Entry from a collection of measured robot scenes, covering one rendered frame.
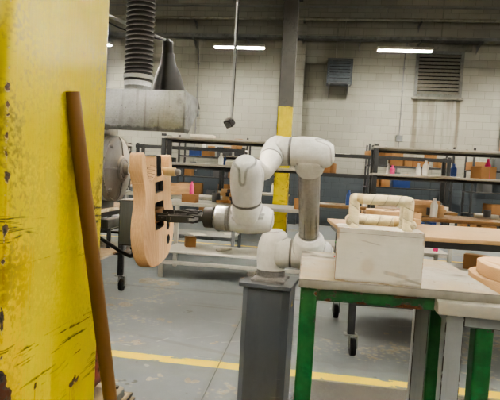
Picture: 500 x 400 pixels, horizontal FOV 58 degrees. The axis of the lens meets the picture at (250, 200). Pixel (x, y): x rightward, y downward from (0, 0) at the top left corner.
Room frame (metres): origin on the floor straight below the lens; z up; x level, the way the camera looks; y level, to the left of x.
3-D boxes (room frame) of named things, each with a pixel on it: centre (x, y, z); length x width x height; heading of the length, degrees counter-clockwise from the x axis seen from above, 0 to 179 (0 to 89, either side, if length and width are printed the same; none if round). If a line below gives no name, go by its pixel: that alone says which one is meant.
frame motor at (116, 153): (1.78, 0.69, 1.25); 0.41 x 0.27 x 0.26; 83
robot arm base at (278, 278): (2.43, -0.11, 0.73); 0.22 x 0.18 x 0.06; 75
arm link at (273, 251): (2.42, -0.14, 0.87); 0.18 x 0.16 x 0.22; 78
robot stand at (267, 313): (2.42, -0.13, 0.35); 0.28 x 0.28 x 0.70; 75
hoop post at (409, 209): (1.44, -0.51, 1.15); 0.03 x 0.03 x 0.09
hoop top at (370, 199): (1.46, -0.42, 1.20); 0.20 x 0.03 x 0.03; 79
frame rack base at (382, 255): (1.50, -0.43, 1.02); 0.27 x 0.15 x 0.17; 80
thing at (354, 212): (1.47, -0.34, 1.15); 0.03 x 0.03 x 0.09
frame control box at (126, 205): (2.00, 0.57, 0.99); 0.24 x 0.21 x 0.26; 83
